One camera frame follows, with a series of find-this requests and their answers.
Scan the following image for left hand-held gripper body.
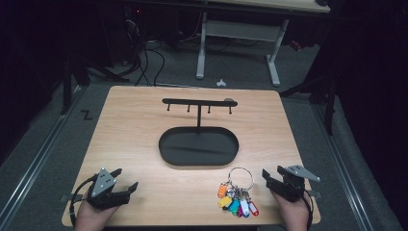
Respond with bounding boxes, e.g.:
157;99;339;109
86;167;131;211

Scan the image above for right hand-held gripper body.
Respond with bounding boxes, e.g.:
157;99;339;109
268;165;321;203

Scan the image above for key ring with coloured tags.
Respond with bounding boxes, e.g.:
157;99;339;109
217;167;260;218

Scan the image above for black key rack with tray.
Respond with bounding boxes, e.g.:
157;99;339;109
158;97;241;167

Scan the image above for person's left hand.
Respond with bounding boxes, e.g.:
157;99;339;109
74;197;120;231

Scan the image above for person's right hand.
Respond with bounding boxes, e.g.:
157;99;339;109
271;190;312;231

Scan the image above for black metal stand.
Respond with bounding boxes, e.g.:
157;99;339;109
60;52;131;116
279;71;339;137

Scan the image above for small red object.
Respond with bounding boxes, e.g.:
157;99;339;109
289;39;303;53

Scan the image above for dark computer tower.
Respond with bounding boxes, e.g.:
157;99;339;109
107;4;143;66

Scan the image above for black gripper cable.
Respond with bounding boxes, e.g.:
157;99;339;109
69;173;98;227
301;188;315;231

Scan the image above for metal floor rail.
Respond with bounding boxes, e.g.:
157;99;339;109
0;86;86;224
312;102;375;231

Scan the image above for black floor cables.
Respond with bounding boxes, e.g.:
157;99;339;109
123;38;166;88

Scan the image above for white metal frame desk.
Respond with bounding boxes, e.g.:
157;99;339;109
195;0;331;88

